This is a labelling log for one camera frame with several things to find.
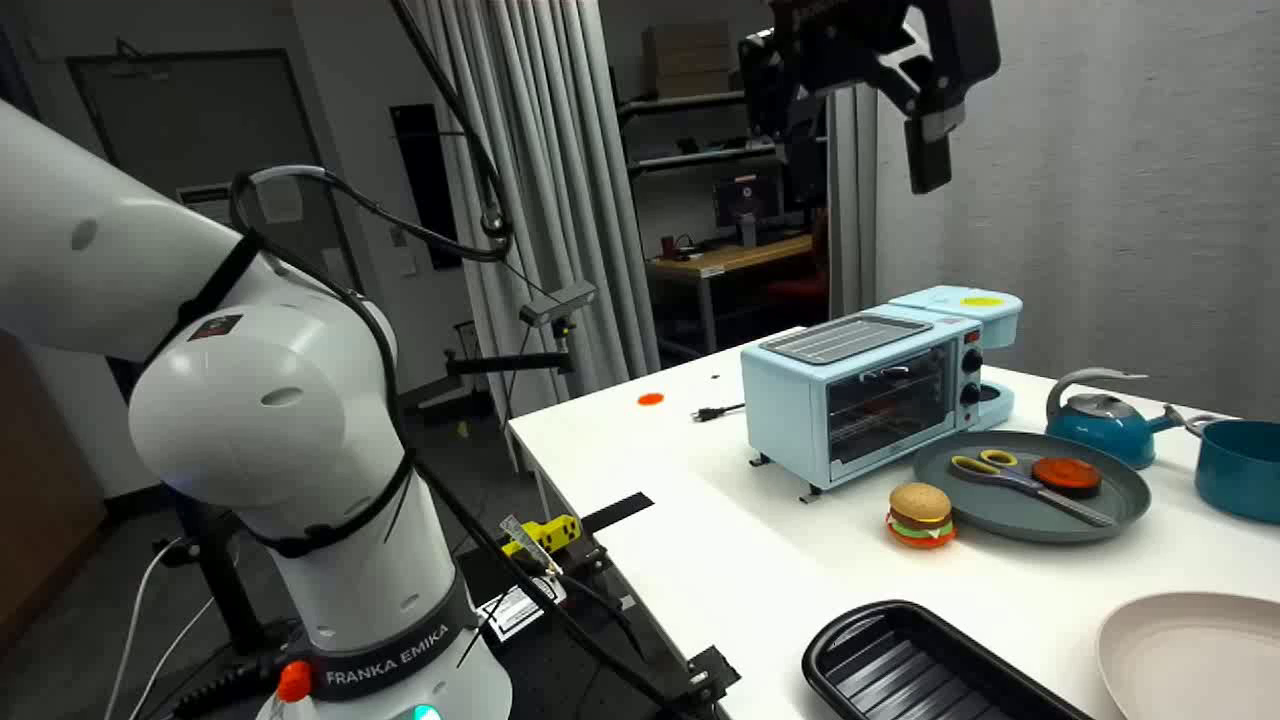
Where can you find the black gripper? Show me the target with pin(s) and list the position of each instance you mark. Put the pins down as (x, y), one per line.
(854, 40)

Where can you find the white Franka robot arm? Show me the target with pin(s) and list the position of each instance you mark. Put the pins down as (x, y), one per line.
(267, 402)

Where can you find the teal plastic cup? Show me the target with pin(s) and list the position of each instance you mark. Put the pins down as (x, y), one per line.
(1243, 472)

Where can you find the beige round plate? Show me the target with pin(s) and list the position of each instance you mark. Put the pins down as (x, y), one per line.
(1194, 652)

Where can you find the silver label plate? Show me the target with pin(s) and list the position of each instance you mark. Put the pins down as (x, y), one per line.
(520, 605)

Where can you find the wooden background table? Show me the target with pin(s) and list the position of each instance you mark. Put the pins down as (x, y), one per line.
(732, 257)

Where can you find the dark metal shelf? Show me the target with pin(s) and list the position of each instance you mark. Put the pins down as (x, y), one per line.
(694, 162)

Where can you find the light blue toaster oven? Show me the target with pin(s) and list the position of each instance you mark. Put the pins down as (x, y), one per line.
(854, 385)

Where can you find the cardboard box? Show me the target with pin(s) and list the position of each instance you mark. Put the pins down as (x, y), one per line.
(690, 63)

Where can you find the teal kettle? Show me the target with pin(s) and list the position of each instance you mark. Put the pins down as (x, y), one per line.
(1101, 425)

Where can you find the red toy slice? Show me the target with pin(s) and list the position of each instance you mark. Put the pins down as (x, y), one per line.
(1067, 472)

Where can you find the toy burger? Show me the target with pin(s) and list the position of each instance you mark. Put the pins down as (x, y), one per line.
(923, 512)

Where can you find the small orange disc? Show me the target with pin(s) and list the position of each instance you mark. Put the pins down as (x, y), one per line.
(650, 397)

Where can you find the grey curtain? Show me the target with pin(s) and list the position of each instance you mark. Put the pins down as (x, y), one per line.
(561, 184)

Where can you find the black ridged tray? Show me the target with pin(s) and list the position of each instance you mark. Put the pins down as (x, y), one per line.
(907, 666)

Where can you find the yellow clamp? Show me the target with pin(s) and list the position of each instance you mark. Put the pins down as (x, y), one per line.
(547, 532)

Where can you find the white bottle orange cap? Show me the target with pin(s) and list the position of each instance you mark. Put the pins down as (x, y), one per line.
(289, 684)

